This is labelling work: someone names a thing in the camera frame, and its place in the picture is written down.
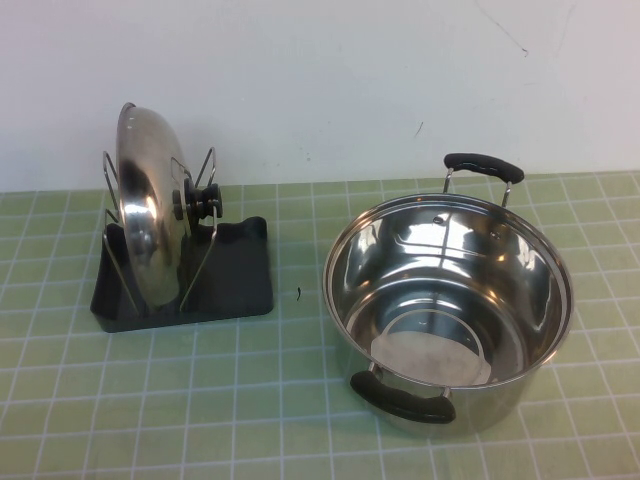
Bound wire lid rack black tray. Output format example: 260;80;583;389
89;146;276;336

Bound stainless steel pot lid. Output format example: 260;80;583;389
114;101;223;310

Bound green grid tablecloth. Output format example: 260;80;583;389
0;169;640;480

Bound stainless steel pot black handles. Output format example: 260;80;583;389
322;151;576;441

